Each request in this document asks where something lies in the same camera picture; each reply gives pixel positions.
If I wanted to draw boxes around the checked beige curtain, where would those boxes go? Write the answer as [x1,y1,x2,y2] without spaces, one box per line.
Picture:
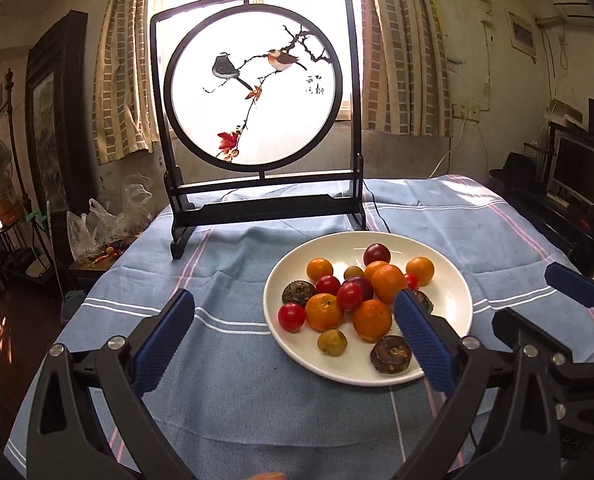
[359,0,453,137]
[93,0,153,166]

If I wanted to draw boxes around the clear plastic bag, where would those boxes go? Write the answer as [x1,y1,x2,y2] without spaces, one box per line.
[119,175,154,226]
[67,197,124,263]

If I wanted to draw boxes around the dark coat stand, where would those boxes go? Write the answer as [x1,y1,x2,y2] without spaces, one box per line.
[4,67,32,211]

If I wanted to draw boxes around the white round plate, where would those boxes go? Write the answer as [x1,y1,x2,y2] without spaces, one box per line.
[262,231,474,387]

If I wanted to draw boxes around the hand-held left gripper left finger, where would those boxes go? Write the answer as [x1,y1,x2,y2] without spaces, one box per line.
[24,288,198,480]

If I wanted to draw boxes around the dark red plum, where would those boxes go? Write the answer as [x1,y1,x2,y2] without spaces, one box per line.
[362,242,391,266]
[344,275,374,301]

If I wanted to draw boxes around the bird painting table screen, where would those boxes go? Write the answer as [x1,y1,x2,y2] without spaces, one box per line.
[149,0,368,261]

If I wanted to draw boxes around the blue striped tablecloth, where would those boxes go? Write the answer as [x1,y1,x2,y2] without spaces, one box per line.
[4,175,594,480]

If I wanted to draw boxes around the white framed picture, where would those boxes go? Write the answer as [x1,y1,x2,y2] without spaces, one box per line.
[507,10,540,61]

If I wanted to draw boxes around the white power cable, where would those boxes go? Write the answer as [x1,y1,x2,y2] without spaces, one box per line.
[429,120,470,178]

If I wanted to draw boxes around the dark framed painting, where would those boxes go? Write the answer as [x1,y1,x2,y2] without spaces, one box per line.
[26,10,90,213]

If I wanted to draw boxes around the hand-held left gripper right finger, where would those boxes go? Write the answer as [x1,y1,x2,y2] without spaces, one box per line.
[392,288,563,480]

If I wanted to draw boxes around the black cable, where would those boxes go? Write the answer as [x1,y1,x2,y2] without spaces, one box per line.
[362,187,393,235]

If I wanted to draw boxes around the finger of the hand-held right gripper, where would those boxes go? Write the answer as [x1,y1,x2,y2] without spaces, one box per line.
[492,306,594,391]
[544,261,594,311]

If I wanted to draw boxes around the computer monitor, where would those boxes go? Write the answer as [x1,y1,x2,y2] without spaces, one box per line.
[544,132,594,211]

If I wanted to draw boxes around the black hat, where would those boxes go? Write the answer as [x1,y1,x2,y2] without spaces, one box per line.
[488,152,545,193]

